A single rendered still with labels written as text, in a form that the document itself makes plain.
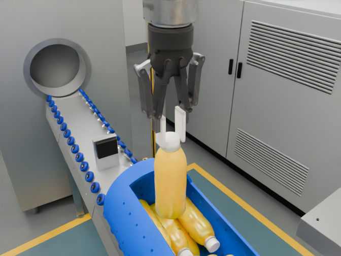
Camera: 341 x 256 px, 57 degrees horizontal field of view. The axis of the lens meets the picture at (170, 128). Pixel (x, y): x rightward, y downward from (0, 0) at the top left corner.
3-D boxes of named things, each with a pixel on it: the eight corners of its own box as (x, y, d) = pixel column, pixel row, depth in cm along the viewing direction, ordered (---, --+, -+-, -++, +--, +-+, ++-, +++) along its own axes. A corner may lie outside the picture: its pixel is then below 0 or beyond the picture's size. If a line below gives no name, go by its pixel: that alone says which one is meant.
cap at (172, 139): (179, 138, 65) (179, 131, 64) (180, 149, 62) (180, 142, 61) (161, 138, 65) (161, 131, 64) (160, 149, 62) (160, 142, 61)
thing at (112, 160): (117, 161, 142) (114, 132, 134) (121, 166, 139) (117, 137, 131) (96, 168, 138) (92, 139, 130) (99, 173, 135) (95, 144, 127)
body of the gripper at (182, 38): (180, 14, 55) (179, 64, 60) (137, 20, 52) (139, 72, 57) (205, 23, 50) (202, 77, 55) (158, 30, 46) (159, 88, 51)
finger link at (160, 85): (174, 61, 52) (167, 61, 52) (163, 121, 57) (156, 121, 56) (163, 54, 55) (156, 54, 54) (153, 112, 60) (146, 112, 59)
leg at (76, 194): (83, 212, 240) (69, 144, 207) (86, 216, 235) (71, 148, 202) (75, 214, 237) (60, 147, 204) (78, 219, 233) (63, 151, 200)
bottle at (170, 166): (184, 197, 76) (186, 133, 66) (185, 220, 70) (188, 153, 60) (156, 197, 76) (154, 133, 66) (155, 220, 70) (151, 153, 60)
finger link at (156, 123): (160, 108, 57) (146, 112, 56) (160, 132, 60) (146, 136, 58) (157, 105, 58) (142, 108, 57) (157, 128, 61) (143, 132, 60)
